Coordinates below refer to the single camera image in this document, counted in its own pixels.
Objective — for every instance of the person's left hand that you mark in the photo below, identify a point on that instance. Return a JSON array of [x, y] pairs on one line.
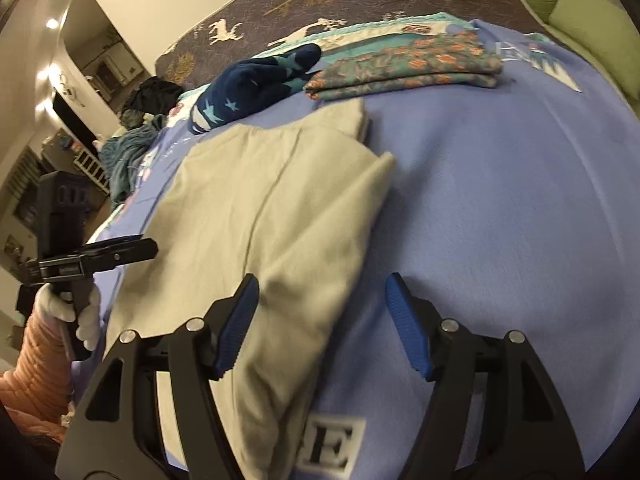
[[50, 305]]

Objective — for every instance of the teal blanket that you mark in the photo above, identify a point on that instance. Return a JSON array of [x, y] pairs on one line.
[[127, 160]]

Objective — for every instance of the person's left forearm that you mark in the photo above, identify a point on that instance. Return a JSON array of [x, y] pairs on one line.
[[40, 360]]

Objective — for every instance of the beige t-shirt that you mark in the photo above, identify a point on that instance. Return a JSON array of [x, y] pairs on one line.
[[250, 210]]

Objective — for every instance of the large green pillow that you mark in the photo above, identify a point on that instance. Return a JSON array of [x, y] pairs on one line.
[[600, 30]]

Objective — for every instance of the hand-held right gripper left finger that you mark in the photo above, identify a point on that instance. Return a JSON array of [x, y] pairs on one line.
[[240, 325]]

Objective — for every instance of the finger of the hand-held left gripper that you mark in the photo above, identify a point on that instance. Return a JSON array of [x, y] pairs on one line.
[[115, 243], [135, 252]]

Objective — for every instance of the deer wall decoration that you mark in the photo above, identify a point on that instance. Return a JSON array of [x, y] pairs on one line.
[[70, 91]]

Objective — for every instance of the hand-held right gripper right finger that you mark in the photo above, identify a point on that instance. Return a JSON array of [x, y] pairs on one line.
[[407, 325]]

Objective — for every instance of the folded floral cloth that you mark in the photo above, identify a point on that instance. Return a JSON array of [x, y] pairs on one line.
[[400, 67]]

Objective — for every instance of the white rack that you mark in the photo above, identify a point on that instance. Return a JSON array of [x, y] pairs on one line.
[[92, 172]]

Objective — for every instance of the navy star print blanket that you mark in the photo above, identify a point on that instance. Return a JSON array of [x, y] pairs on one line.
[[250, 90]]

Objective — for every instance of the blue printed bed sheet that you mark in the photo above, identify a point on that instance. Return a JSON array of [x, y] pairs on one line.
[[500, 185]]

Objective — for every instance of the black clothes pile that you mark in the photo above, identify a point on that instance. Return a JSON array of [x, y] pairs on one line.
[[155, 92]]

